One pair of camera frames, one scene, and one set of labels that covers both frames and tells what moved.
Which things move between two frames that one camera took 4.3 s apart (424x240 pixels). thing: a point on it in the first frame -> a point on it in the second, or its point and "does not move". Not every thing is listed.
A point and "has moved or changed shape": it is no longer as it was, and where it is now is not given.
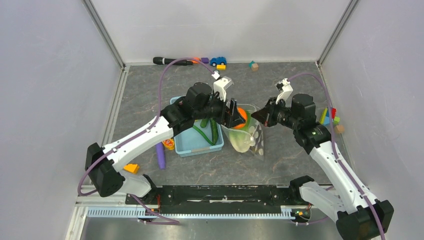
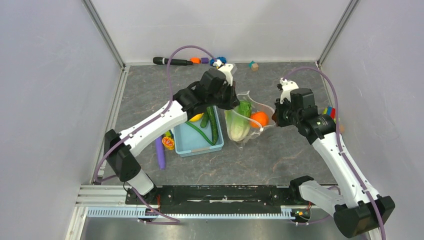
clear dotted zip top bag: (248, 135) has moved or changed shape
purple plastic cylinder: (161, 158) does not move
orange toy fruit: (243, 113) has moved or changed shape
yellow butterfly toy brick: (169, 143) does not move
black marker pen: (167, 61) does not move
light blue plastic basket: (194, 141) does not move
